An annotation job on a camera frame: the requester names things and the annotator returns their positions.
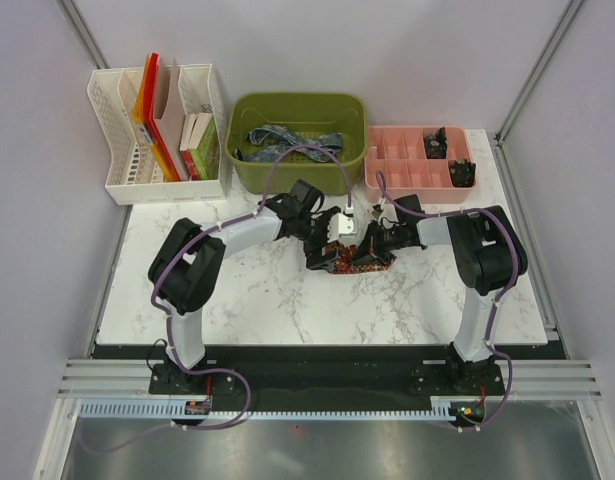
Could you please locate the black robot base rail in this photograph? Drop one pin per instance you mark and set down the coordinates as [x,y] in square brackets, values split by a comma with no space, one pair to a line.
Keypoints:
[329,379]

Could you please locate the white plastic file rack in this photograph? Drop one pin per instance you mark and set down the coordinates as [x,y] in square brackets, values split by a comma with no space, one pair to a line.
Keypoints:
[135,175]

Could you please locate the orange red folder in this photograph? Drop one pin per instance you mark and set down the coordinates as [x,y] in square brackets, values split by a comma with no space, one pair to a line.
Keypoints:
[142,115]

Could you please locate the pink divided organizer tray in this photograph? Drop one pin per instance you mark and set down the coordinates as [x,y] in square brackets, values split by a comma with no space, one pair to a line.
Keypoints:
[398,153]

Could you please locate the blue patterned tie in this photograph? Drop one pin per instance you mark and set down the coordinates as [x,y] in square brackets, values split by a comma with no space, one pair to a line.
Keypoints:
[273,140]

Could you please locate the olive green plastic bin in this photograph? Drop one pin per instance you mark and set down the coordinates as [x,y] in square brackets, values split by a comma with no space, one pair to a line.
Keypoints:
[309,115]

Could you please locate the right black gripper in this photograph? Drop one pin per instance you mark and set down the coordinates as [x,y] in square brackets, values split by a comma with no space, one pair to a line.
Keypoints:
[371,241]

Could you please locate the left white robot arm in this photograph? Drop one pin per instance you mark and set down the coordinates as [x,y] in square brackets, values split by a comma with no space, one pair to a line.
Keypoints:
[185,270]

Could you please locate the green treehouse book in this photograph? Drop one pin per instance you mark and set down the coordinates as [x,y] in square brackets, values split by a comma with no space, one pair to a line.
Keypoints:
[210,149]

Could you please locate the red patterned tie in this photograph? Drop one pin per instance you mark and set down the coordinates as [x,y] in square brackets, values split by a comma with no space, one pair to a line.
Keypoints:
[351,260]

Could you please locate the beige folder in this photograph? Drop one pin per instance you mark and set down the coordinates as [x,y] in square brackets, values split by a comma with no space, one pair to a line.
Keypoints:
[169,114]

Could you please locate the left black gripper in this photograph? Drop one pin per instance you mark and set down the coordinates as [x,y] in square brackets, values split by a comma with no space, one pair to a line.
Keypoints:
[314,258]

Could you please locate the rolled dark tie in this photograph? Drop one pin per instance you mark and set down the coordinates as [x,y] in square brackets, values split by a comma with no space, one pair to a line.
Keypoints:
[462,173]
[436,144]

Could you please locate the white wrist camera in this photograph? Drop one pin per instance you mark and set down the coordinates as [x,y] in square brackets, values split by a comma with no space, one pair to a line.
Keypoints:
[342,228]
[377,211]

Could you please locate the white slotted cable duct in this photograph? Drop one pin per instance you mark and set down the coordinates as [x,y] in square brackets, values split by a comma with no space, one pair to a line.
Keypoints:
[181,410]

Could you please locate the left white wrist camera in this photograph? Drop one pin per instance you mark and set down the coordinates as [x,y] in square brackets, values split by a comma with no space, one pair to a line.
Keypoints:
[342,228]

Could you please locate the red white book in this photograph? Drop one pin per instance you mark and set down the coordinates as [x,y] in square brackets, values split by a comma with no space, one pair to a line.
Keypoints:
[194,127]

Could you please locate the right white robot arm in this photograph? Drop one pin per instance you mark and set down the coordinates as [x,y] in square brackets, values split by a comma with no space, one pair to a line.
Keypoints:
[488,254]

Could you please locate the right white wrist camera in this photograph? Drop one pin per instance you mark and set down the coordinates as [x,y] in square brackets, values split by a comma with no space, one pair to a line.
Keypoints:
[377,211]

